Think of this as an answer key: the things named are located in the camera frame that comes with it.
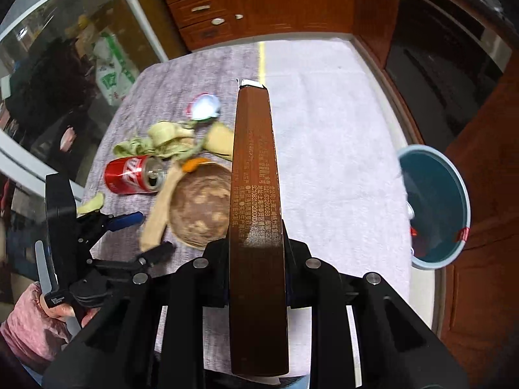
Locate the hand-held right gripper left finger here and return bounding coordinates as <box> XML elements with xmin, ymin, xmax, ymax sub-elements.
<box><xmin>42</xmin><ymin>239</ymin><xmax>232</xmax><ymax>389</ymax></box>

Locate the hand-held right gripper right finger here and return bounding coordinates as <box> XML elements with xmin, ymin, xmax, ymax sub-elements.
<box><xmin>284</xmin><ymin>238</ymin><xmax>471</xmax><ymax>389</ymax></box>

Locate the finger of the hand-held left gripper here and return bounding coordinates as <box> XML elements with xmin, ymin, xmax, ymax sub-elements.
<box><xmin>79</xmin><ymin>211</ymin><xmax>146</xmax><ymax>248</ymax></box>
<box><xmin>87</xmin><ymin>241</ymin><xmax>176</xmax><ymax>278</ymax></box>

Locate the pale yellow peel piece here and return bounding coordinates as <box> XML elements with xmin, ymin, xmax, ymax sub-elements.
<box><xmin>76</xmin><ymin>192</ymin><xmax>105</xmax><ymax>216</ymax></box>
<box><xmin>203</xmin><ymin>122</ymin><xmax>235</xmax><ymax>160</ymax></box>

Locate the tan paper wrapper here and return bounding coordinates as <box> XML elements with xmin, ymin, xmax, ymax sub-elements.
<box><xmin>140</xmin><ymin>166</ymin><xmax>183</xmax><ymax>252</ymax></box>

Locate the red soda can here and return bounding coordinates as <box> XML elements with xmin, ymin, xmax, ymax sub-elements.
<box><xmin>104</xmin><ymin>155</ymin><xmax>167</xmax><ymax>195</ymax></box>

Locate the brown paper bowl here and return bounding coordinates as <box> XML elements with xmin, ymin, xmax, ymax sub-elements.
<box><xmin>168</xmin><ymin>162</ymin><xmax>234</xmax><ymax>250</ymax></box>

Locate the brown cardboard box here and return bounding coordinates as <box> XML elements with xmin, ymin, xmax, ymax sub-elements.
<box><xmin>229</xmin><ymin>79</ymin><xmax>290</xmax><ymax>377</ymax></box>

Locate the orange peel piece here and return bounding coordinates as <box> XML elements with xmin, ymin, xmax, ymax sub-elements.
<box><xmin>180</xmin><ymin>157</ymin><xmax>209</xmax><ymax>173</ymax></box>

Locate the yellow-green wrapper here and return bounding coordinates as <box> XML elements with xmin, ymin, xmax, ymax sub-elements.
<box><xmin>114</xmin><ymin>121</ymin><xmax>205</xmax><ymax>160</ymax></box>

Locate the white foil lid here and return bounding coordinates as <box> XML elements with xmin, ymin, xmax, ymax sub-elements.
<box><xmin>186</xmin><ymin>94</ymin><xmax>222</xmax><ymax>124</ymax></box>

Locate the grey-blue plastic bin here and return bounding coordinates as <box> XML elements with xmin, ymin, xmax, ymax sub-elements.
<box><xmin>395</xmin><ymin>145</ymin><xmax>472</xmax><ymax>271</ymax></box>

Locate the person's left forearm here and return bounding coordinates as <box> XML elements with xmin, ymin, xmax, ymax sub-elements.
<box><xmin>0</xmin><ymin>281</ymin><xmax>71</xmax><ymax>373</ymax></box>

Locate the person's left hand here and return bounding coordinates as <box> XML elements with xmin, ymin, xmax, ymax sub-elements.
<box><xmin>40</xmin><ymin>292</ymin><xmax>100</xmax><ymax>331</ymax></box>

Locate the pink white packet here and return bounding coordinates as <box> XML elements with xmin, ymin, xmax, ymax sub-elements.
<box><xmin>60</xmin><ymin>126</ymin><xmax>78</xmax><ymax>151</ymax></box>

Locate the person's leg in jeans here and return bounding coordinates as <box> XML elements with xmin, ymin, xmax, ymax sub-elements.
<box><xmin>280</xmin><ymin>375</ymin><xmax>313</xmax><ymax>389</ymax></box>

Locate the white table cloth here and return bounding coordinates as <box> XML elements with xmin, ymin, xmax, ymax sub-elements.
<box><xmin>79</xmin><ymin>40</ymin><xmax>414</xmax><ymax>389</ymax></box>

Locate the white green rice bag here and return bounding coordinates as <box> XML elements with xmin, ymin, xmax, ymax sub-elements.
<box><xmin>94</xmin><ymin>32</ymin><xmax>136</xmax><ymax>106</ymax></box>

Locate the glass sliding door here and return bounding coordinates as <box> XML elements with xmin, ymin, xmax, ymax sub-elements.
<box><xmin>0</xmin><ymin>0</ymin><xmax>171</xmax><ymax>199</ymax></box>

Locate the large wooden cabinet door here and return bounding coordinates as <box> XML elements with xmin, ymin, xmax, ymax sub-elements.
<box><xmin>440</xmin><ymin>61</ymin><xmax>519</xmax><ymax>357</ymax></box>

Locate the wooden drawer unit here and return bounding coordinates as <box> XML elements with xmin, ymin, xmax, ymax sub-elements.
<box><xmin>158</xmin><ymin>0</ymin><xmax>260</xmax><ymax>53</ymax></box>

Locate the black oven door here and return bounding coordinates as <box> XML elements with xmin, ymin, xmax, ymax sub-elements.
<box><xmin>383</xmin><ymin>0</ymin><xmax>513</xmax><ymax>159</ymax></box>

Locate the wooden double door cabinet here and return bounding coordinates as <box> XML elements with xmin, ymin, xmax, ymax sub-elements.
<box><xmin>239</xmin><ymin>0</ymin><xmax>357</xmax><ymax>37</ymax></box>

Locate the narrow wooden cabinet door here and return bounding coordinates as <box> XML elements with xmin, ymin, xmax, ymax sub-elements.
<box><xmin>353</xmin><ymin>0</ymin><xmax>402</xmax><ymax>55</ymax></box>

